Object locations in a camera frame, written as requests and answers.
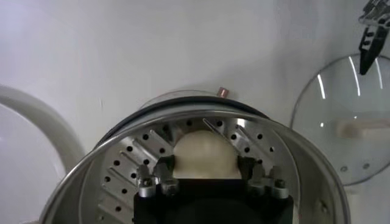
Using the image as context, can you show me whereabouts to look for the stainless steel steamer basket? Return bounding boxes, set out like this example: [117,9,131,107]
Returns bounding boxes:
[38,103,351,224]

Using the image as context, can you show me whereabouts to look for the white steamed baozi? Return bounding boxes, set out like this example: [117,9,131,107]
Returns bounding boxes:
[172,130,243,180]

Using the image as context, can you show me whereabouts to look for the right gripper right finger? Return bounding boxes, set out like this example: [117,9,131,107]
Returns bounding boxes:
[238,156,290,200]

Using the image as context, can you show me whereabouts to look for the round glass pot lid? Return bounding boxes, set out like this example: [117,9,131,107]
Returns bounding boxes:
[289,53,390,187]

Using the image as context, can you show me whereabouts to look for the white electric cooker base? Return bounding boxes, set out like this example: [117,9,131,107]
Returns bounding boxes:
[96,87,271,150]

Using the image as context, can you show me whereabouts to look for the white round plate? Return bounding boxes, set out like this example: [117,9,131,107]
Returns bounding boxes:
[0,84,87,224]

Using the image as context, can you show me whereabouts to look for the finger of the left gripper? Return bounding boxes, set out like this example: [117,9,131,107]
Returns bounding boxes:
[358,0,390,76]

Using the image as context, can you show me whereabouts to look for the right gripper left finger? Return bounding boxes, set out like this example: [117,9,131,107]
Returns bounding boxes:
[135,155,181,199]

